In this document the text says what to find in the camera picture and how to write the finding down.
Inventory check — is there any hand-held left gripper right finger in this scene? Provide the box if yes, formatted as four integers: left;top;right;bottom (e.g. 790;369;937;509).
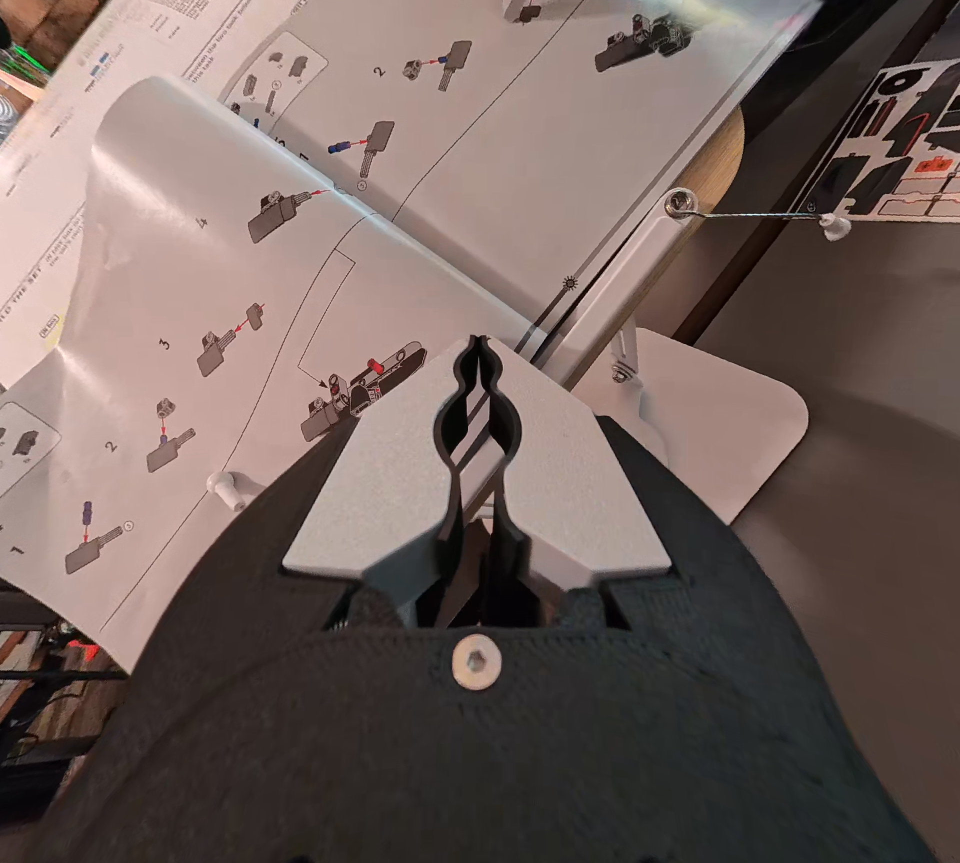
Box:
480;336;672;628

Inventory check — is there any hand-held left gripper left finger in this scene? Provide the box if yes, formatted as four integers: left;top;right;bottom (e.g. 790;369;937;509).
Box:
281;334;483;630

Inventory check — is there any white metal book stand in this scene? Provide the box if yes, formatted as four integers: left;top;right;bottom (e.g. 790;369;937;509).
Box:
525;186;811;528

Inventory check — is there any lego instruction booklet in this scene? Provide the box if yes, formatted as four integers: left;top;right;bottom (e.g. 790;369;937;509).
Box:
0;0;826;654

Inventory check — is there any white page holder peg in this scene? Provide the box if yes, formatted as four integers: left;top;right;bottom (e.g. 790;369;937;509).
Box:
204;470;249;512

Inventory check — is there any wire page holder white tip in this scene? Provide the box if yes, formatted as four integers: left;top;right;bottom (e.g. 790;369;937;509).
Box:
678;206;854;243

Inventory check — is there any lego sticker sheet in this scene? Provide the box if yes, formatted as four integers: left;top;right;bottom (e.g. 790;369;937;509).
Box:
787;56;960;225

